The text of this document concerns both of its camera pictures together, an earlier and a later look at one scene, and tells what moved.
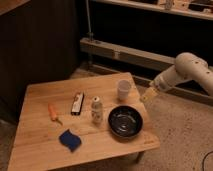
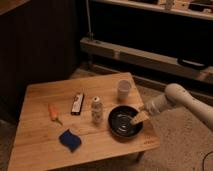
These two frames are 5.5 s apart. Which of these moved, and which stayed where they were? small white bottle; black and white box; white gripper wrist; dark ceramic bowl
Moved: white gripper wrist
Stayed: black and white box; small white bottle; dark ceramic bowl
